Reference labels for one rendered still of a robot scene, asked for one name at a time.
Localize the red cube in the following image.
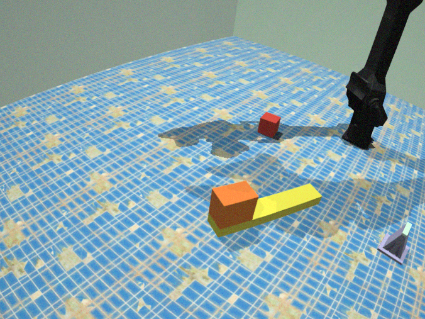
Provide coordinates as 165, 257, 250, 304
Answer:
257, 112, 281, 137

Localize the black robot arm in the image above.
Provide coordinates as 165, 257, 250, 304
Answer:
342, 0, 423, 150

